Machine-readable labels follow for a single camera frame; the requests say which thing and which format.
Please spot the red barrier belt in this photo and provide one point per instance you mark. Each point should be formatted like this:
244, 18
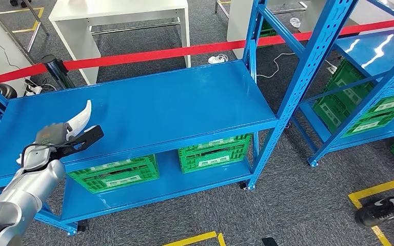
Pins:
149, 55

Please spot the black stanchion post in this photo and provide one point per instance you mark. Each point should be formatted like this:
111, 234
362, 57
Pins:
56, 69

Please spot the black robot torso piece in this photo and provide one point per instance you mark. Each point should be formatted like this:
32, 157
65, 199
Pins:
270, 242

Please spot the crumpled clear plastic bag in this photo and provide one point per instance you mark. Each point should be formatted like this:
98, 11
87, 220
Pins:
295, 22

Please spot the yellow floor tape square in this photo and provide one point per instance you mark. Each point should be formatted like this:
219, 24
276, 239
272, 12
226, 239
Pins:
382, 188
197, 238

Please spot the white table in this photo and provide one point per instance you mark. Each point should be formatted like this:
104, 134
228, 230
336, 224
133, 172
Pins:
115, 8

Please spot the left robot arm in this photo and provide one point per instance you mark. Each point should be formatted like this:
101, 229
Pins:
30, 190

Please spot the white power strip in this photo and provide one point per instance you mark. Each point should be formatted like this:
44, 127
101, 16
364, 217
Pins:
332, 68
34, 90

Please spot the blue metal shelf rack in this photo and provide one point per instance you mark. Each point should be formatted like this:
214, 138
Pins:
149, 108
370, 54

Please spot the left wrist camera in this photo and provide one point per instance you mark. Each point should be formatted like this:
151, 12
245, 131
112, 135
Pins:
88, 135

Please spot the white curved plastic part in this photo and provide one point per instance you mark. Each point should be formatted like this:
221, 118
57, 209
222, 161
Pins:
81, 117

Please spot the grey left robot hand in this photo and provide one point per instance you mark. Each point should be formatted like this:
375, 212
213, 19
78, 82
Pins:
52, 134

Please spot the person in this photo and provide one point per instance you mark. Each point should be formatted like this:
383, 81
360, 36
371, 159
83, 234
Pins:
377, 210

